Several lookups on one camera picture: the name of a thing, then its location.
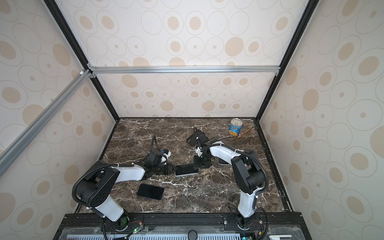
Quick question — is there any black vertical frame post right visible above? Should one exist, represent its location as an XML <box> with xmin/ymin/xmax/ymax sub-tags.
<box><xmin>256</xmin><ymin>0</ymin><xmax>320</xmax><ymax>122</ymax></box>

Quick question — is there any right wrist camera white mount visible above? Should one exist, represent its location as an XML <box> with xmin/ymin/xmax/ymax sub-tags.
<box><xmin>195</xmin><ymin>147</ymin><xmax>203</xmax><ymax>157</ymax></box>

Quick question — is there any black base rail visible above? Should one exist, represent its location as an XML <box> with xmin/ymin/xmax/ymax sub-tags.
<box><xmin>54</xmin><ymin>213</ymin><xmax>311</xmax><ymax>240</ymax></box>

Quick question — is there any silver aluminium rail left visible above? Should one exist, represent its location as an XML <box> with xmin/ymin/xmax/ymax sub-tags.
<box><xmin>1</xmin><ymin>70</ymin><xmax>91</xmax><ymax>175</ymax></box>

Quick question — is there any silver aluminium rail back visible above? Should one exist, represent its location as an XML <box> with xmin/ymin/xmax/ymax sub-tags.
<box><xmin>87</xmin><ymin>66</ymin><xmax>280</xmax><ymax>76</ymax></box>

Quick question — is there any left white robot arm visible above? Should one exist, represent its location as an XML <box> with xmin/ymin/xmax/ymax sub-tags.
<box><xmin>72</xmin><ymin>150</ymin><xmax>175</xmax><ymax>224</ymax></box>

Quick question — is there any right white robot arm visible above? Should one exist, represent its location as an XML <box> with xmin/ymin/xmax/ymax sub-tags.
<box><xmin>187</xmin><ymin>128</ymin><xmax>269</xmax><ymax>219</ymax></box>

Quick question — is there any light blue phone case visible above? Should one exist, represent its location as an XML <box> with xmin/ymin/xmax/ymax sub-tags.
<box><xmin>175</xmin><ymin>164</ymin><xmax>199</xmax><ymax>177</ymax></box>

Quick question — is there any open tin can blue label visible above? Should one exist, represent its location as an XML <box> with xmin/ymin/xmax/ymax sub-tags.
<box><xmin>229</xmin><ymin>118</ymin><xmax>243</xmax><ymax>137</ymax></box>

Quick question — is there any black vertical frame post left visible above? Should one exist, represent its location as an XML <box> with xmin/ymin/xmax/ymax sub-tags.
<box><xmin>44</xmin><ymin>0</ymin><xmax>120</xmax><ymax>122</ymax></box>

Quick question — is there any silver aluminium rail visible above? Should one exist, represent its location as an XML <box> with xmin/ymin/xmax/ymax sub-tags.
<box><xmin>87</xmin><ymin>66</ymin><xmax>280</xmax><ymax>76</ymax></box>
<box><xmin>1</xmin><ymin>70</ymin><xmax>91</xmax><ymax>175</ymax></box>

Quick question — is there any light blue cased phone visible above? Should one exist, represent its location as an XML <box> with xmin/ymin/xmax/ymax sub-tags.
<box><xmin>218</xmin><ymin>158</ymin><xmax>229</xmax><ymax>165</ymax></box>

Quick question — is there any black smartphone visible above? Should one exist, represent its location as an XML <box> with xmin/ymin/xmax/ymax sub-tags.
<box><xmin>137</xmin><ymin>184</ymin><xmax>165</xmax><ymax>201</ymax></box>

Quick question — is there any black vertical frame post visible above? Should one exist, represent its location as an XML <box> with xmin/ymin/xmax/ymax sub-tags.
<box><xmin>44</xmin><ymin>0</ymin><xmax>120</xmax><ymax>122</ymax></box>
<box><xmin>256</xmin><ymin>0</ymin><xmax>320</xmax><ymax>122</ymax></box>

